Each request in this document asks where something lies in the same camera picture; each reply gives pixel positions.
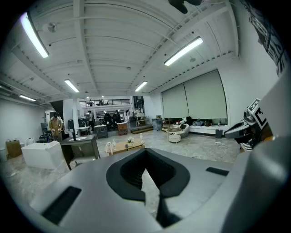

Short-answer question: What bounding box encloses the grey marble bin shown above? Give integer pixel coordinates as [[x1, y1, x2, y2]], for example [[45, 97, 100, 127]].
[[151, 117, 163, 132]]

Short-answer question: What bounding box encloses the wooden cabinet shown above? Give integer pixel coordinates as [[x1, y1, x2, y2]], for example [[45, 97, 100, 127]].
[[117, 122, 129, 137]]

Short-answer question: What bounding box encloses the orange sofa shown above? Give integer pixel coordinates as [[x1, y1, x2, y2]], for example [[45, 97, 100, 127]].
[[259, 122, 275, 143]]

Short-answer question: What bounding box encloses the white bathtub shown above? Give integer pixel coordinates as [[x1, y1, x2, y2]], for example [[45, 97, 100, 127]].
[[21, 140, 66, 170]]

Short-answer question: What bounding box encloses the pile of clothes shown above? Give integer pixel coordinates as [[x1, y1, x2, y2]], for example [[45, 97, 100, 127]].
[[186, 116, 216, 127]]

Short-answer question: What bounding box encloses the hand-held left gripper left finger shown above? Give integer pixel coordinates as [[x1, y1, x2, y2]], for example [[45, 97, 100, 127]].
[[30, 147, 165, 233]]

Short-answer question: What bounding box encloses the white metal-frame table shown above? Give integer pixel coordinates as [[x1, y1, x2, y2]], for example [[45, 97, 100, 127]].
[[76, 122, 92, 137]]

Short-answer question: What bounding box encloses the black mezzanine railing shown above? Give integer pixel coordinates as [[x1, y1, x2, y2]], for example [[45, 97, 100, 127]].
[[79, 99, 130, 107]]

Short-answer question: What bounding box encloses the white window bench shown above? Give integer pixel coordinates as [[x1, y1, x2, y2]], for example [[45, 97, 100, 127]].
[[188, 124, 228, 135]]

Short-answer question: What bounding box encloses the dark sink cabinet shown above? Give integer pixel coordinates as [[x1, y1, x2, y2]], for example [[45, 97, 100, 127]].
[[60, 134, 101, 171]]

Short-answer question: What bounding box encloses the white lounge chair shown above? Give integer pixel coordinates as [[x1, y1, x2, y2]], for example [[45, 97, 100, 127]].
[[179, 123, 190, 139]]

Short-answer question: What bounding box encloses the person's printed dark T-shirt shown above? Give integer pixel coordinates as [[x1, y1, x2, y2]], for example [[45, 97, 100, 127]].
[[241, 0, 286, 77]]

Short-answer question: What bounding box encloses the wide white roller blind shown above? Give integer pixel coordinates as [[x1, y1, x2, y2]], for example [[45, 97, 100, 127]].
[[183, 69, 228, 120]]

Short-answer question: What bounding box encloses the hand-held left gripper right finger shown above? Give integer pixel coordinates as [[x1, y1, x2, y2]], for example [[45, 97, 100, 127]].
[[145, 147, 235, 228]]

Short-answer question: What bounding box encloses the gold metal rack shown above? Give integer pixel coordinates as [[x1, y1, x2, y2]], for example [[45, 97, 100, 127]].
[[161, 118, 174, 132]]

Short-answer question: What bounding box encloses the black shelf table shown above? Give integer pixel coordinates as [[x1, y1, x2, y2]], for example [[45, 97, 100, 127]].
[[94, 124, 109, 140]]

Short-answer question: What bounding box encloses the white floor cable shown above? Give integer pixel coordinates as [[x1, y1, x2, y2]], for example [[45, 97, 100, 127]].
[[193, 142, 228, 162]]

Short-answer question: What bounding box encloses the black step platform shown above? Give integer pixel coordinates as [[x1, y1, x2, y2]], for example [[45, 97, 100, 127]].
[[130, 124, 154, 135]]

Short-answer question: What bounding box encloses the round white wood-top table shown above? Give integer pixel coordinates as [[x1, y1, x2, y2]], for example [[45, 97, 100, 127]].
[[166, 127, 184, 136]]

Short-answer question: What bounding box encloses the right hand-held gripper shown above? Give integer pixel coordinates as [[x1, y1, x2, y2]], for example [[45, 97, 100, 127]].
[[224, 98, 268, 139]]

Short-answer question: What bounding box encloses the black office chair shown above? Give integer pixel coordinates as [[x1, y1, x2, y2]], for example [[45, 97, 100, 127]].
[[113, 111, 122, 128], [104, 113, 114, 130]]

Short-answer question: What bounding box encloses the narrow white roller blind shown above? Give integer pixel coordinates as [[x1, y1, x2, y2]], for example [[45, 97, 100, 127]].
[[161, 83, 190, 119]]

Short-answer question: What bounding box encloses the white ceiling tube light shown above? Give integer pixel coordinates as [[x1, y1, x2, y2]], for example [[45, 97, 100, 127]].
[[19, 94, 37, 102], [164, 36, 204, 67], [134, 81, 148, 92], [20, 12, 50, 59], [64, 79, 80, 93]]

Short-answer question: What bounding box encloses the wooden coffee table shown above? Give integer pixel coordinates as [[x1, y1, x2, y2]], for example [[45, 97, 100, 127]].
[[106, 140, 146, 157]]

